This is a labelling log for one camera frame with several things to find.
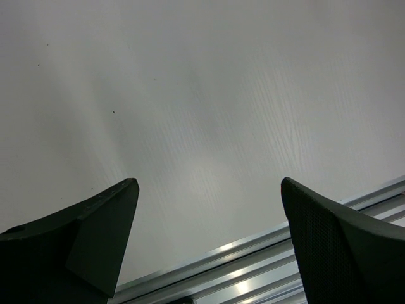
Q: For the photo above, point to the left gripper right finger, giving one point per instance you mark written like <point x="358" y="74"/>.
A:
<point x="343" y="255"/>

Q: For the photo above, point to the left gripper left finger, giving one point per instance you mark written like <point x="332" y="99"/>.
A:
<point x="71" y="256"/>

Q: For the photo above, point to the aluminium mounting rail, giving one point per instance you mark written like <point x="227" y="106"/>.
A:
<point x="257" y="269"/>

